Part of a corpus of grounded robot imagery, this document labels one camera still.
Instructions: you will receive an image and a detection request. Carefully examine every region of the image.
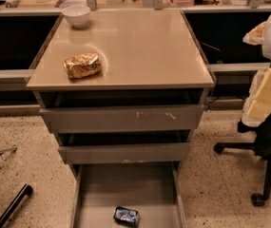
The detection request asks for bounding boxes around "crumpled gold chip bag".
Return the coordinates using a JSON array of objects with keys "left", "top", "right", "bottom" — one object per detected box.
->
[{"left": 63, "top": 52, "right": 102, "bottom": 79}]

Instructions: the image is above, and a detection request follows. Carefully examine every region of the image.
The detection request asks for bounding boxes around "grey bottom drawer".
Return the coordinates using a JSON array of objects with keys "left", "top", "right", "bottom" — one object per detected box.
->
[{"left": 69, "top": 162, "right": 186, "bottom": 228}]

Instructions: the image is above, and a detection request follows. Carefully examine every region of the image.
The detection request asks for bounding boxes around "grey drawer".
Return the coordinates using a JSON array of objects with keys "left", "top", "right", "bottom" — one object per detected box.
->
[
  {"left": 69, "top": 162, "right": 186, "bottom": 228},
  {"left": 35, "top": 88, "right": 205, "bottom": 134},
  {"left": 58, "top": 130, "right": 190, "bottom": 164}
]

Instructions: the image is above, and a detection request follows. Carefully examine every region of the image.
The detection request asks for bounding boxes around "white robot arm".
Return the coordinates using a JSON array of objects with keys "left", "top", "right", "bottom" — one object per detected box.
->
[{"left": 242, "top": 15, "right": 271, "bottom": 127}]

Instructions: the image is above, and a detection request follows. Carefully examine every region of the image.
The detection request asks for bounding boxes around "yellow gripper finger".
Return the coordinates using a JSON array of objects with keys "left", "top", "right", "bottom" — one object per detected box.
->
[
  {"left": 242, "top": 22, "right": 265, "bottom": 46},
  {"left": 246, "top": 68, "right": 271, "bottom": 121}
]

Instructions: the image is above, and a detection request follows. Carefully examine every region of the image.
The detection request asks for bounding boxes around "grey drawer cabinet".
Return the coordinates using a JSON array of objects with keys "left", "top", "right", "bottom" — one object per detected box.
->
[{"left": 26, "top": 9, "right": 216, "bottom": 228}]

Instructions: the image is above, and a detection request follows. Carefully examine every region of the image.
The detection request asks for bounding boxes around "grey middle drawer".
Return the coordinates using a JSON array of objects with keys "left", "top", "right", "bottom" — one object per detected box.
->
[{"left": 58, "top": 130, "right": 190, "bottom": 164}]

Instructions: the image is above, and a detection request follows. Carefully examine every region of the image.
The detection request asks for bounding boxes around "black chair leg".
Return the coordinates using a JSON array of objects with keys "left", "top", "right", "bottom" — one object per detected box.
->
[{"left": 0, "top": 184, "right": 33, "bottom": 228}]

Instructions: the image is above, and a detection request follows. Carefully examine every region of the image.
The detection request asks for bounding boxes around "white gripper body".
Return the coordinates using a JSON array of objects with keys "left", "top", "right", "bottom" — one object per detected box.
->
[{"left": 242, "top": 68, "right": 269, "bottom": 127}]

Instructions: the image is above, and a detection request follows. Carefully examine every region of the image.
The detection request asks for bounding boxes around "blue pepsi can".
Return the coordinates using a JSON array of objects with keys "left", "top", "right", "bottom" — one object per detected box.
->
[{"left": 113, "top": 206, "right": 140, "bottom": 227}]

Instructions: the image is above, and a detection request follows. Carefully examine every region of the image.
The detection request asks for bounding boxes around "black office chair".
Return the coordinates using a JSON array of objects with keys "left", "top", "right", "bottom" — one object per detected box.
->
[{"left": 213, "top": 114, "right": 271, "bottom": 206}]

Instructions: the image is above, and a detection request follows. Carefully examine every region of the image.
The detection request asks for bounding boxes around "white bowl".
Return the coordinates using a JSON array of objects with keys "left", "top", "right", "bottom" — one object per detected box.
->
[{"left": 62, "top": 5, "right": 90, "bottom": 28}]

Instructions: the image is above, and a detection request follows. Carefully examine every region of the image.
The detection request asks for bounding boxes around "grey top drawer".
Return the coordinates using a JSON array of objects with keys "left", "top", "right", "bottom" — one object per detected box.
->
[{"left": 35, "top": 88, "right": 205, "bottom": 134}]

